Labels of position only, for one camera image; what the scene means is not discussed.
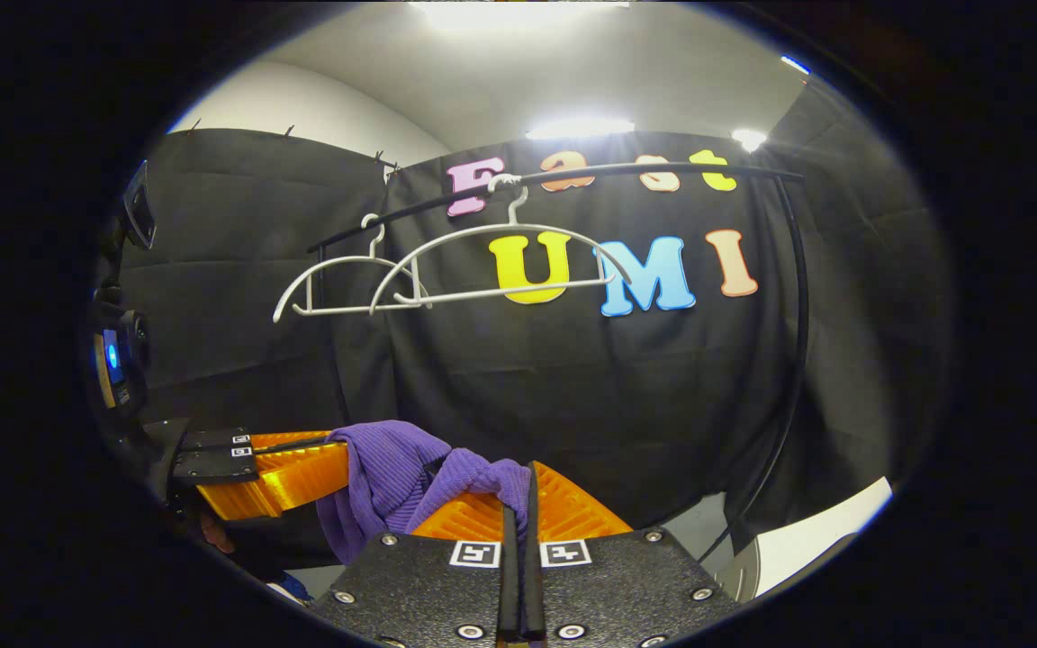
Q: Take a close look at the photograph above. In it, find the long ceiling light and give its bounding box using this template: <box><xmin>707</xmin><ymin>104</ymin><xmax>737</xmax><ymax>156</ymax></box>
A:
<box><xmin>526</xmin><ymin>117</ymin><xmax>636</xmax><ymax>141</ymax></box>

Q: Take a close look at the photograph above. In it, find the large ceiling light panel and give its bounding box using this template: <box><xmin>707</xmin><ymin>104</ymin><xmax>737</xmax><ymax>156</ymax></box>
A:
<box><xmin>410</xmin><ymin>0</ymin><xmax>632</xmax><ymax>28</ymax></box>

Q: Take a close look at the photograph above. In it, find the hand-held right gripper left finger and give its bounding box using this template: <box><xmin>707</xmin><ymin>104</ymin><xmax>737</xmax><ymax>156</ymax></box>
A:
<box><xmin>310</xmin><ymin>490</ymin><xmax>524</xmax><ymax>648</ymax></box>

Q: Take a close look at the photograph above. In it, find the white board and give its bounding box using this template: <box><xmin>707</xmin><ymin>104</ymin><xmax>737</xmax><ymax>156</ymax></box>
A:
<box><xmin>753</xmin><ymin>477</ymin><xmax>895</xmax><ymax>599</ymax></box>

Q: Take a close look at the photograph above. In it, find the grey ribbed container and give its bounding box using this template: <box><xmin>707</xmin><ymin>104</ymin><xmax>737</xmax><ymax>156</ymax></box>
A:
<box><xmin>715</xmin><ymin>535</ymin><xmax>767</xmax><ymax>602</ymax></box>

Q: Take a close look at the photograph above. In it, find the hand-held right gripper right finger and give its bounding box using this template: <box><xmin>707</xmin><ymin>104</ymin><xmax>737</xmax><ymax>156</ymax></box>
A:
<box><xmin>523</xmin><ymin>461</ymin><xmax>744</xmax><ymax>648</ymax></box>

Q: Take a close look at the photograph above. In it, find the black backdrop cloth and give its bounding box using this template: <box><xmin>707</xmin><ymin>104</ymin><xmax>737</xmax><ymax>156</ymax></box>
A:
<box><xmin>100</xmin><ymin>85</ymin><xmax>951</xmax><ymax>550</ymax></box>

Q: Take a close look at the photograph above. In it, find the purple corduroy jacket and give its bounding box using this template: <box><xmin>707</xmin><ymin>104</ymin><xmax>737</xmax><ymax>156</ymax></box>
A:
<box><xmin>316</xmin><ymin>419</ymin><xmax>533</xmax><ymax>566</ymax></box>

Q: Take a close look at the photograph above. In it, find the white clothes hanger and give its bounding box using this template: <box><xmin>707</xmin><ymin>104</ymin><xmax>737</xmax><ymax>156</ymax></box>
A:
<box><xmin>368</xmin><ymin>174</ymin><xmax>635</xmax><ymax>318</ymax></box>
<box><xmin>273</xmin><ymin>213</ymin><xmax>434</xmax><ymax>323</ymax></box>

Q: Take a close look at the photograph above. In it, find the black metal clothes rack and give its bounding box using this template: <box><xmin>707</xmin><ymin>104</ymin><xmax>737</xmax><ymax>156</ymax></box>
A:
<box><xmin>305</xmin><ymin>160</ymin><xmax>812</xmax><ymax>563</ymax></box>

